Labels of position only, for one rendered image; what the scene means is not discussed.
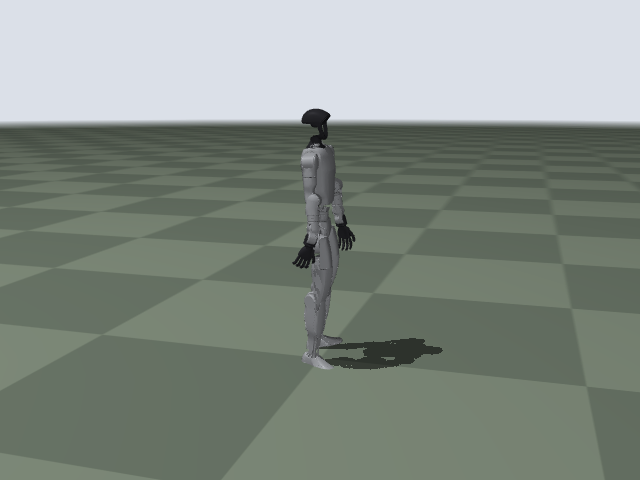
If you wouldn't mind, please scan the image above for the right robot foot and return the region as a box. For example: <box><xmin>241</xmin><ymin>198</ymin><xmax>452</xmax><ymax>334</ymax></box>
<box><xmin>302</xmin><ymin>351</ymin><xmax>334</xmax><ymax>369</ymax></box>

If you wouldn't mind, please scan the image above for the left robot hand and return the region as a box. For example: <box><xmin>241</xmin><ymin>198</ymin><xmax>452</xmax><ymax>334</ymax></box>
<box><xmin>335</xmin><ymin>215</ymin><xmax>355</xmax><ymax>251</ymax></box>

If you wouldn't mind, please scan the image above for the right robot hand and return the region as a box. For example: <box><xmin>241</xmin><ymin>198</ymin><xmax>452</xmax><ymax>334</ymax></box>
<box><xmin>292</xmin><ymin>233</ymin><xmax>318</xmax><ymax>268</ymax></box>

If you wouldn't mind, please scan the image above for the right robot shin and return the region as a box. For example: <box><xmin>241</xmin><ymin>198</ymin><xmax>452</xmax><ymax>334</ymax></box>
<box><xmin>304</xmin><ymin>294</ymin><xmax>326</xmax><ymax>358</ymax></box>

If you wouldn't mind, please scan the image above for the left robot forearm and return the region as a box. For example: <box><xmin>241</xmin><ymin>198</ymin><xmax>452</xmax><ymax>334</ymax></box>
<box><xmin>332</xmin><ymin>188</ymin><xmax>345</xmax><ymax>224</ymax></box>

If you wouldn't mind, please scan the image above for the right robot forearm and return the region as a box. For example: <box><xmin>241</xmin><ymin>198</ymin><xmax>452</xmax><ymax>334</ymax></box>
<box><xmin>305</xmin><ymin>195</ymin><xmax>320</xmax><ymax>245</ymax></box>

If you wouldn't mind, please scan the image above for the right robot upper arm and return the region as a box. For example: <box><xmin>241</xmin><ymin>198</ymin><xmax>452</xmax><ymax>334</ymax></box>
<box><xmin>300</xmin><ymin>152</ymin><xmax>322</xmax><ymax>206</ymax></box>

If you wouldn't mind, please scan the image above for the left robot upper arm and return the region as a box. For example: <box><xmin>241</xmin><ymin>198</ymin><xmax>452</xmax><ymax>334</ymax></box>
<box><xmin>328</xmin><ymin>145</ymin><xmax>343</xmax><ymax>193</ymax></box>

